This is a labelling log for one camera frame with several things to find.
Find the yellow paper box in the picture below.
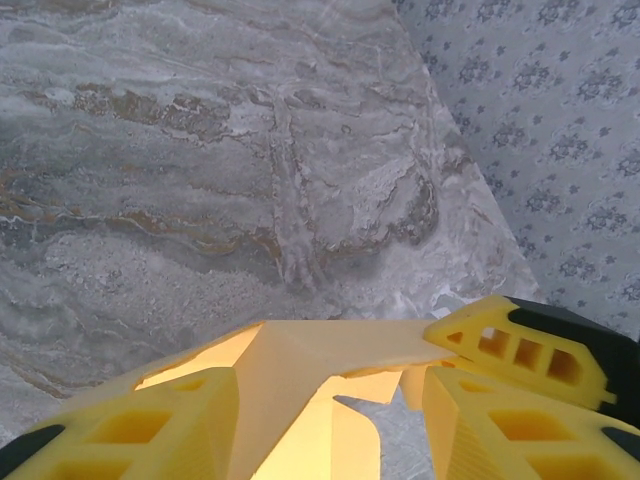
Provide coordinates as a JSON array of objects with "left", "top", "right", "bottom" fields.
[{"left": 64, "top": 319, "right": 454, "bottom": 480}]

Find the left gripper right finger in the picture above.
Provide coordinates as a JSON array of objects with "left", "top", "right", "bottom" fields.
[{"left": 422, "top": 366, "right": 640, "bottom": 480}]

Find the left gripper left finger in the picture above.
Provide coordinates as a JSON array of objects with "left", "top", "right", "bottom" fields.
[{"left": 0, "top": 367, "right": 242, "bottom": 480}]

